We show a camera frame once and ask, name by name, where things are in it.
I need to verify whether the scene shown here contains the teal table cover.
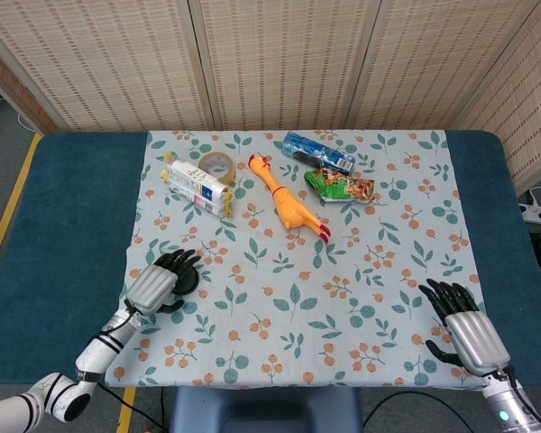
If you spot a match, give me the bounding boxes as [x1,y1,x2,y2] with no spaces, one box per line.
[0,129,541,387]

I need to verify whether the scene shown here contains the floral tablecloth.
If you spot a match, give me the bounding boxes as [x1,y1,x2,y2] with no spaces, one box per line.
[104,129,491,392]

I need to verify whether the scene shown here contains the yellow rubber chicken toy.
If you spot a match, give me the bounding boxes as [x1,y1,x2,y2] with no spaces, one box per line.
[247,153,333,244]

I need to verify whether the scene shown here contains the black floor cable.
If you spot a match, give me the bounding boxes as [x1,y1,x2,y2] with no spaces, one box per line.
[362,389,479,433]

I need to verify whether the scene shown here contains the green snack bag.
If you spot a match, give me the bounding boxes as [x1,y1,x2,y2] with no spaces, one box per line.
[303,166,382,205]

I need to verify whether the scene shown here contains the white yellow box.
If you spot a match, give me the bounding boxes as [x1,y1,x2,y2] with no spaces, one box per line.
[160,152,235,219]

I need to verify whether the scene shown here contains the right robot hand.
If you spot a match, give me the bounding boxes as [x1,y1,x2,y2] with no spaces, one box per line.
[418,278,511,376]

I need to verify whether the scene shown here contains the bamboo screen panel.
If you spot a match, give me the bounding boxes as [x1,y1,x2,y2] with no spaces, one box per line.
[188,0,382,132]
[0,38,60,134]
[342,0,541,132]
[450,0,541,195]
[0,0,215,133]

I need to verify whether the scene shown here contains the blue cookie package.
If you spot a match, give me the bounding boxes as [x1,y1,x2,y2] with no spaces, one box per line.
[281,131,356,176]

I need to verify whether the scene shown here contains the black round plate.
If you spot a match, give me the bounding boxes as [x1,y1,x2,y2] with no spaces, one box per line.
[174,269,201,298]

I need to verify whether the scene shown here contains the clear tape roll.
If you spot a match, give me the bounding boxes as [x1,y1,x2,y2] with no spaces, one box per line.
[197,152,238,185]

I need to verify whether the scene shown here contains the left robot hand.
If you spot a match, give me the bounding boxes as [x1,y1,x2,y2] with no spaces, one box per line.
[124,249,202,317]

